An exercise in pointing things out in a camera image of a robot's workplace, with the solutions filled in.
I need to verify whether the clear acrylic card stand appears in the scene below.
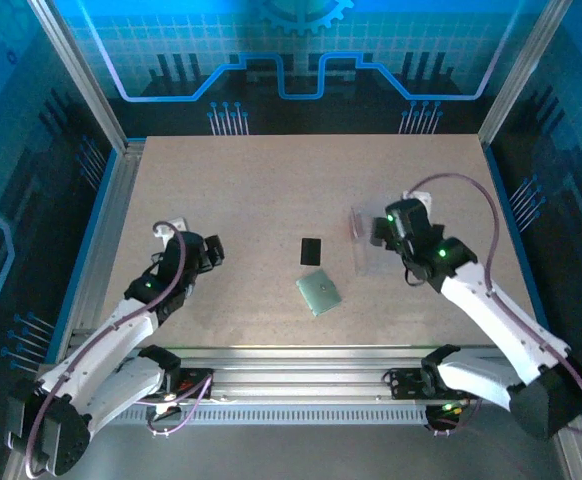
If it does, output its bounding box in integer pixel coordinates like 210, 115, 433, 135
346, 203, 390, 277

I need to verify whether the black card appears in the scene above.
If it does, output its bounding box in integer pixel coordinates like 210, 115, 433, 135
299, 237, 323, 268

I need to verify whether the green card holder wallet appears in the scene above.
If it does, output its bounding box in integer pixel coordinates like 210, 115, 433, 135
295, 269, 343, 317

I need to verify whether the grey metal panel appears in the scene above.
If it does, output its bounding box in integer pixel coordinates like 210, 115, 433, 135
0, 399, 582, 480

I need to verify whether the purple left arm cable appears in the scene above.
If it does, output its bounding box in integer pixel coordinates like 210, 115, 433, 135
23, 221, 215, 480

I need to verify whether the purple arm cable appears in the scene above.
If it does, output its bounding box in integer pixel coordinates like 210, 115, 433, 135
404, 172, 582, 439
23, 221, 215, 480

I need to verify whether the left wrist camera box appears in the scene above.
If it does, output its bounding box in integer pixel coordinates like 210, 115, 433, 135
153, 215, 188, 239

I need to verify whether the aluminium side rail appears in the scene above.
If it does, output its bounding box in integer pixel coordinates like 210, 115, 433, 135
55, 141, 146, 364

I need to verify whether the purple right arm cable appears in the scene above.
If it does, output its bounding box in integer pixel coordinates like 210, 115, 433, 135
404, 172, 582, 439

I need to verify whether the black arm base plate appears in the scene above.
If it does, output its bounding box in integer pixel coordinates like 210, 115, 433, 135
387, 367, 482, 401
168, 367, 216, 401

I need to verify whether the aluminium frame rail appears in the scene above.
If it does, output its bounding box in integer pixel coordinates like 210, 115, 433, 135
30, 344, 572, 407

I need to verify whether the grey slotted cable duct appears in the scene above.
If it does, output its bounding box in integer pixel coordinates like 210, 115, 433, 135
110, 405, 522, 426

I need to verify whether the aluminium corner post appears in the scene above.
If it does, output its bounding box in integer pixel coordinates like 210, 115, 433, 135
27, 0, 131, 154
477, 0, 575, 147

